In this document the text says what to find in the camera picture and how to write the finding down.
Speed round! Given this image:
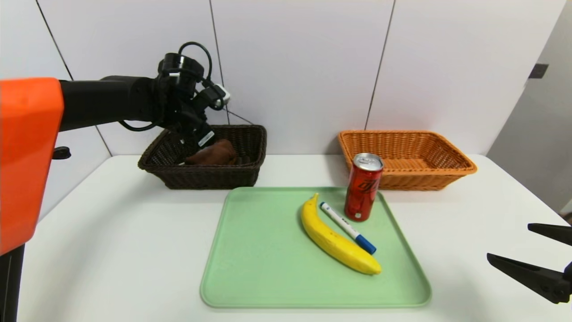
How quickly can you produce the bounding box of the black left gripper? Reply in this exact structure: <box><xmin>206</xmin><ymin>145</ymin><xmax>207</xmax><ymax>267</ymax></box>
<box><xmin>186</xmin><ymin>121</ymin><xmax>218</xmax><ymax>152</ymax></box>

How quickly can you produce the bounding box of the brown towel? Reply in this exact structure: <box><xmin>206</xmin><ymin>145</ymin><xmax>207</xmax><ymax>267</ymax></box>
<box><xmin>185</xmin><ymin>139</ymin><xmax>238</xmax><ymax>166</ymax></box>

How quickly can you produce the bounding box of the white marker with blue cap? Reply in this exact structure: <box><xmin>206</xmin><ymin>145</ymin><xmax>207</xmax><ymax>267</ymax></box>
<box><xmin>319</xmin><ymin>202</ymin><xmax>377</xmax><ymax>255</ymax></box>

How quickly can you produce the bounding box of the yellow banana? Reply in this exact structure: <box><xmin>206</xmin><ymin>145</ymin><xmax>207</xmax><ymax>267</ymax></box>
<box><xmin>300</xmin><ymin>193</ymin><xmax>383</xmax><ymax>275</ymax></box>

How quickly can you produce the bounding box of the dark brown wicker basket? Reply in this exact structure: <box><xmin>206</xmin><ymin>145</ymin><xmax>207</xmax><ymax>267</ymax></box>
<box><xmin>138</xmin><ymin>124</ymin><xmax>268</xmax><ymax>190</ymax></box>

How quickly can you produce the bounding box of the orange wicker basket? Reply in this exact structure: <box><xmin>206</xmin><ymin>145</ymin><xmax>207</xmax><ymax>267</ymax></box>
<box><xmin>337</xmin><ymin>130</ymin><xmax>477</xmax><ymax>191</ymax></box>

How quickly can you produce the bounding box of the thin black zip tie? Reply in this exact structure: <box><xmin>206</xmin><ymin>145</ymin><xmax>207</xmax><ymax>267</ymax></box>
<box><xmin>227</xmin><ymin>109</ymin><xmax>254</xmax><ymax>126</ymax></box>

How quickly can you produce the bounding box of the light green plastic tray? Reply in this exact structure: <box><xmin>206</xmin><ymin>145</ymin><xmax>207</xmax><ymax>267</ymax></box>
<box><xmin>200</xmin><ymin>186</ymin><xmax>432</xmax><ymax>309</ymax></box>

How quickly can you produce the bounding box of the red soda can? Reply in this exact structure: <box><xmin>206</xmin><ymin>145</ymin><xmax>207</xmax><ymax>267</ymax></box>
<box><xmin>344</xmin><ymin>153</ymin><xmax>384</xmax><ymax>222</ymax></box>

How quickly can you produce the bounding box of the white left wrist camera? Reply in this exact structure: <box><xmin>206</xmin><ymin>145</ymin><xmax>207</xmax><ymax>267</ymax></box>
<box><xmin>209</xmin><ymin>84</ymin><xmax>231</xmax><ymax>110</ymax></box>

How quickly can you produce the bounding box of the black left wrist camera cable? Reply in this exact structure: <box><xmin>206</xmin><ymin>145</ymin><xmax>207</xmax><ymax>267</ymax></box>
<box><xmin>118</xmin><ymin>42</ymin><xmax>215</xmax><ymax>133</ymax></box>

